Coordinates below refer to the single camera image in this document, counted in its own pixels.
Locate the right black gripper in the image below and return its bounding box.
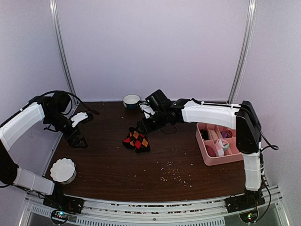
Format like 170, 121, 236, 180
135, 110, 167, 136

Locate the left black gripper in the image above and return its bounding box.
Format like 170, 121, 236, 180
45, 111, 87, 148

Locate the black argyle sock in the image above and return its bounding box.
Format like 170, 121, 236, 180
122, 127, 151, 153

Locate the maroon purple orange sock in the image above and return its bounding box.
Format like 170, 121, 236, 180
221, 130, 236, 139

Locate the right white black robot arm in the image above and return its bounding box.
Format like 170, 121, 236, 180
137, 89, 263, 208

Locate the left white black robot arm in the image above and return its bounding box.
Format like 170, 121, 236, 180
0, 90, 98, 209

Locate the teal white ceramic bowl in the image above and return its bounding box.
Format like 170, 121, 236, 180
122, 94, 141, 110

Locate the black rolled sock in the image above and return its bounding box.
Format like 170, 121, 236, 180
199, 129, 209, 140

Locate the beige rolled sock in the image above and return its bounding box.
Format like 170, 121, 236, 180
208, 129, 219, 140

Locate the white scalloped bowl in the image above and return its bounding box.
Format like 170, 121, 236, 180
50, 158, 77, 185

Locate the red rolled sock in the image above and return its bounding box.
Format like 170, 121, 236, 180
205, 145, 216, 157

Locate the pink divided organizer box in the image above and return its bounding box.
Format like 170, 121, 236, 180
196, 123, 243, 166

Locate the white pink rolled sock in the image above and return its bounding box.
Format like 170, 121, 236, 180
215, 139, 230, 157

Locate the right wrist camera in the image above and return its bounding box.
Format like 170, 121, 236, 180
139, 103, 155, 119

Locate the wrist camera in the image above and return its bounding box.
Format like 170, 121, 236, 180
70, 112, 94, 128
139, 103, 155, 119

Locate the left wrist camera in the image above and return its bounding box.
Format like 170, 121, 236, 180
70, 112, 94, 128

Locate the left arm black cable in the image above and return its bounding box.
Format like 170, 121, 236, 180
35, 90, 101, 116

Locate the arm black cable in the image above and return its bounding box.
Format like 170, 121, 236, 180
35, 90, 101, 116
258, 127, 279, 218

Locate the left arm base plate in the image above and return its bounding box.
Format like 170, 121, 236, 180
43, 196, 84, 214

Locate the left aluminium frame post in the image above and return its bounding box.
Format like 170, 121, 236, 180
49, 0, 76, 95

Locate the aluminium frame post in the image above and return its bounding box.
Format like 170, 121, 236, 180
49, 0, 76, 95
228, 0, 257, 104

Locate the front aluminium rail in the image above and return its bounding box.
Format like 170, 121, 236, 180
20, 186, 289, 226

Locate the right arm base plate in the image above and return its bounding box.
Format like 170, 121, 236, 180
224, 194, 265, 213

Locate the right aluminium frame post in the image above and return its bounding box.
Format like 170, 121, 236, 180
228, 0, 257, 104

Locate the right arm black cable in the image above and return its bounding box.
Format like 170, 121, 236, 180
258, 127, 279, 218

